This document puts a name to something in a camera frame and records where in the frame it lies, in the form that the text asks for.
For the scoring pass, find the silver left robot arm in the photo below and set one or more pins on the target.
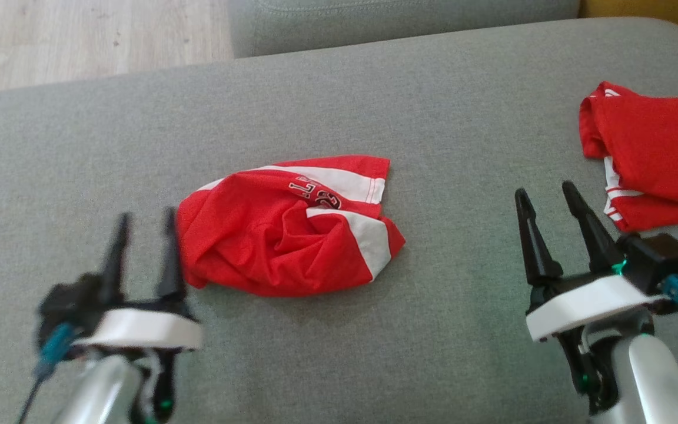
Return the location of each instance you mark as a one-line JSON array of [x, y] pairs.
[[100, 391]]

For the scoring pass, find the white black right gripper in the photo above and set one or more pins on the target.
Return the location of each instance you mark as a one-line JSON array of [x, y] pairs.
[[586, 303]]

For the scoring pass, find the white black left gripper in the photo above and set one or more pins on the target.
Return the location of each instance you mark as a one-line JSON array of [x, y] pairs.
[[139, 330]]

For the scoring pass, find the grey fabric sofa seat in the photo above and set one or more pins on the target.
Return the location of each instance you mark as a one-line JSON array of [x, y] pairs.
[[445, 147]]

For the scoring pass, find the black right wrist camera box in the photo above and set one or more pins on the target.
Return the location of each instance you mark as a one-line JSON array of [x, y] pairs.
[[662, 259]]

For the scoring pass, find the red jersey with black letters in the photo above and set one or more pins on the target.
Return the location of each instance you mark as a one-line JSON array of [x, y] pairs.
[[662, 153]]

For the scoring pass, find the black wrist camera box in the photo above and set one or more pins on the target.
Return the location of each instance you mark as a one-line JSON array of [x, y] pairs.
[[662, 259], [71, 306]]

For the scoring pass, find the red white basketball jersey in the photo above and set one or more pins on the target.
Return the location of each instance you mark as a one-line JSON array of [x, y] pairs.
[[245, 241]]

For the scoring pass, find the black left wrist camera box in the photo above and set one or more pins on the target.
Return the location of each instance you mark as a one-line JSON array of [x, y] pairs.
[[71, 306]]

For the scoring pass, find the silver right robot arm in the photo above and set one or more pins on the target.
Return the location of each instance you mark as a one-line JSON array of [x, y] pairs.
[[651, 383]]

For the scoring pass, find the grey sofa back cushion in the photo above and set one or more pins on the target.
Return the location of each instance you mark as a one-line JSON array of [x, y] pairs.
[[404, 23]]

